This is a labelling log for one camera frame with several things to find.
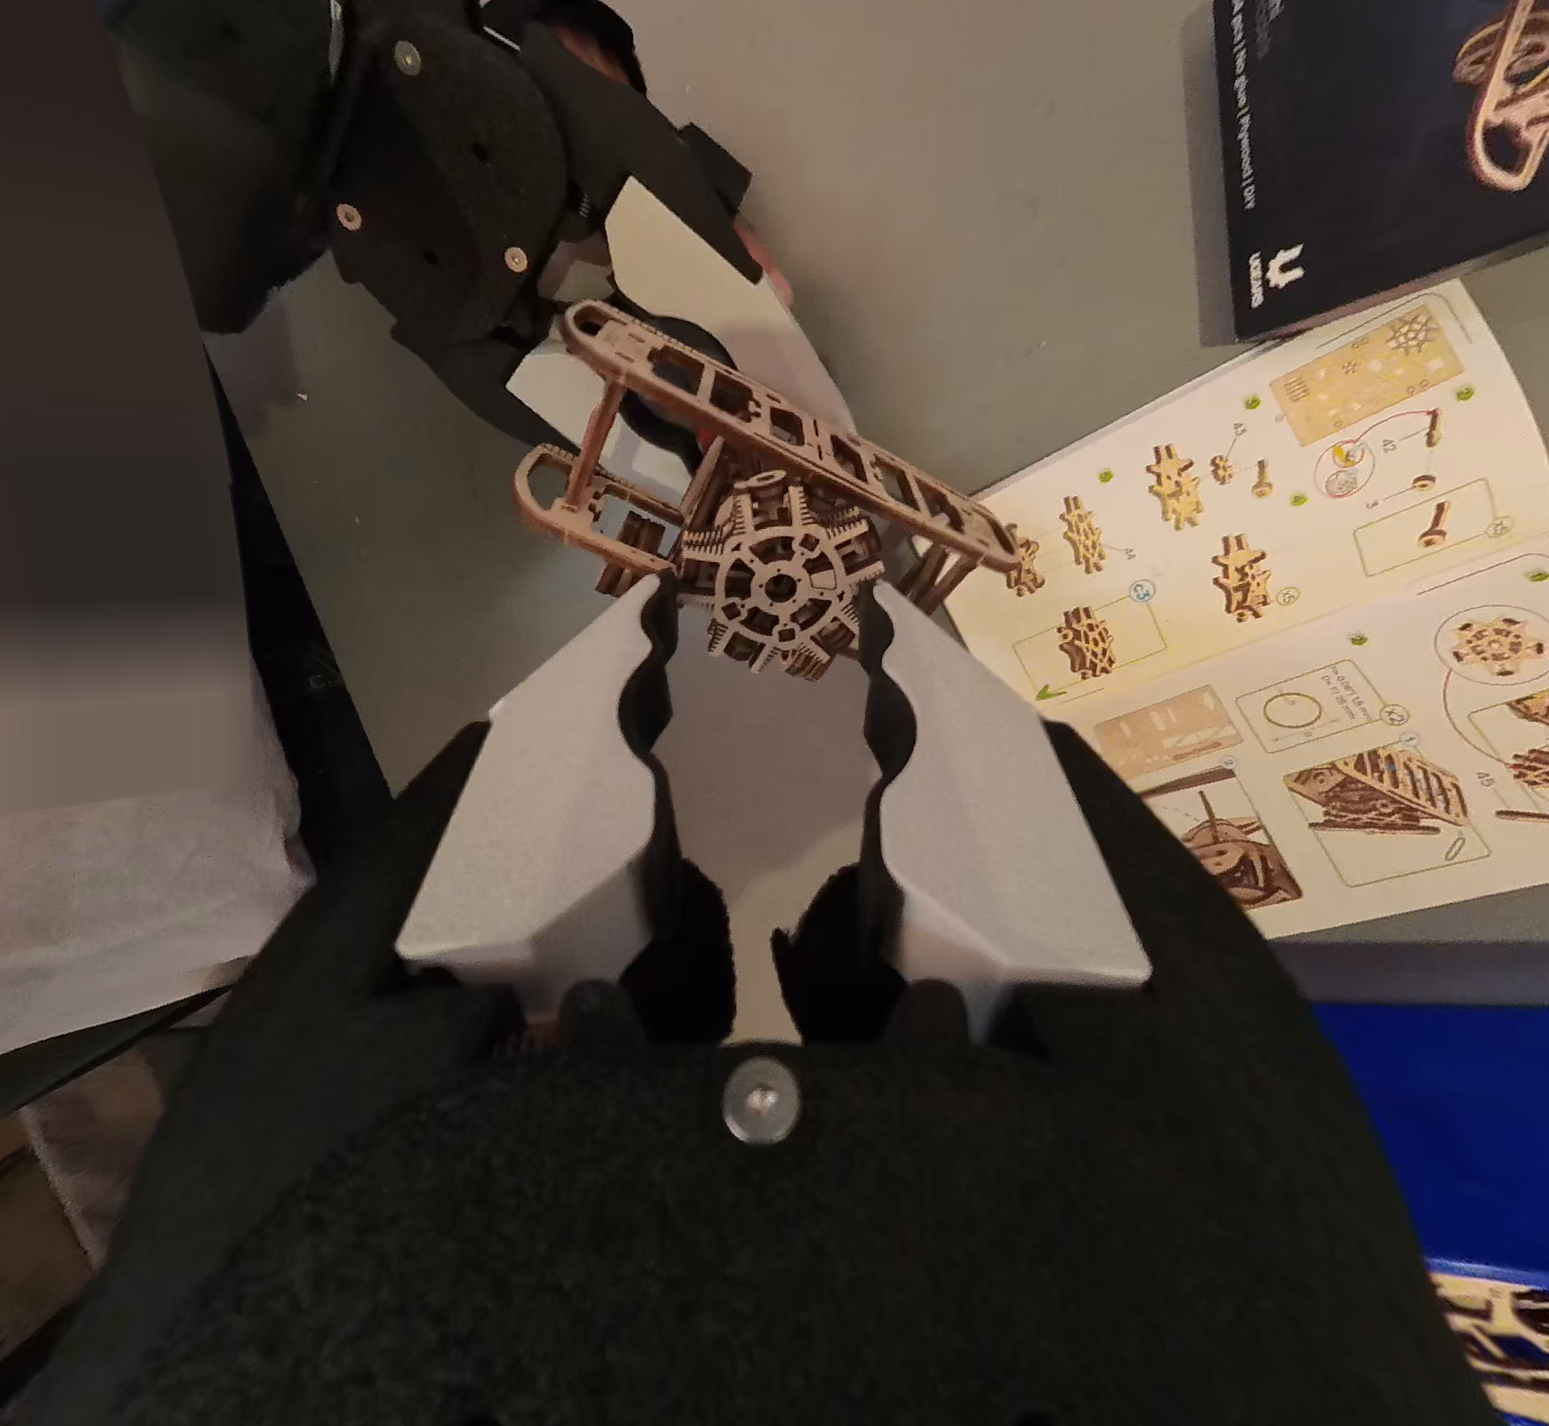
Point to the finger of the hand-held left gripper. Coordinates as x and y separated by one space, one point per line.
545 391
688 253

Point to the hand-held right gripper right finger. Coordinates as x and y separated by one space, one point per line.
1016 833

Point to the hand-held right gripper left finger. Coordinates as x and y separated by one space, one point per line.
533 833

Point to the wooden biplane model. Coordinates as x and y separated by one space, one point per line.
600 424

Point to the wooden radial engine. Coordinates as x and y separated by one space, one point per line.
743 556

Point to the person's left hand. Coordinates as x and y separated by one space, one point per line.
765 259

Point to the instruction booklet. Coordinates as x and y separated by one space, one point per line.
1271 665

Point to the person's white t-shirt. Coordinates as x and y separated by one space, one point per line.
121 906

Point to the blue plastic bin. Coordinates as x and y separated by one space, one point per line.
1451 1148

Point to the black model kit box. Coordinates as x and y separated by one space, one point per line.
1330 119

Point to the wooden parts sheet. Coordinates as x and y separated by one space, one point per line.
1488 1340

